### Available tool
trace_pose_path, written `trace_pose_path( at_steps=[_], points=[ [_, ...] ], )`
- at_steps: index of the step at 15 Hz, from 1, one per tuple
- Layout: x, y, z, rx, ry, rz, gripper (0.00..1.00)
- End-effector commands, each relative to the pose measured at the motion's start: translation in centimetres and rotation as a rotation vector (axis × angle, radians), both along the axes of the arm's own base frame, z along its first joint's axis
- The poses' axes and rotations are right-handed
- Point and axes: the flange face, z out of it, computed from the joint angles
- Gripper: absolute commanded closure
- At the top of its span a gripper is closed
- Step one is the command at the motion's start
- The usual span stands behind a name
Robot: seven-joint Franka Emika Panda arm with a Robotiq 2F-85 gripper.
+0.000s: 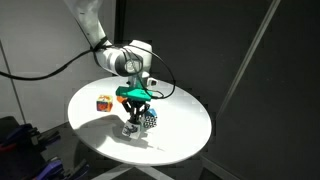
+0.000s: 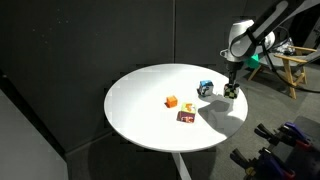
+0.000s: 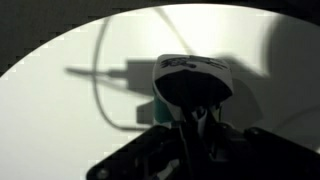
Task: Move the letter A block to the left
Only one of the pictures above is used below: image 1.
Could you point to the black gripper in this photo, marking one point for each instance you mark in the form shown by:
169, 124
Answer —
136, 106

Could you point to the black white letter A block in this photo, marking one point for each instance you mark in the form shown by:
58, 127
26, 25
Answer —
131, 130

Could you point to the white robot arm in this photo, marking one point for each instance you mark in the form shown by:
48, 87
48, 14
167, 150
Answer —
111, 58

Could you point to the blue topped picture block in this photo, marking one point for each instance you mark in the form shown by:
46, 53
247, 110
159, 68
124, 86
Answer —
150, 119

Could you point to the small orange cube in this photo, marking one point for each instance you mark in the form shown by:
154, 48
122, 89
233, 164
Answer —
120, 99

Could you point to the white table leg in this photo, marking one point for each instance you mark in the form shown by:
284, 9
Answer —
133, 171

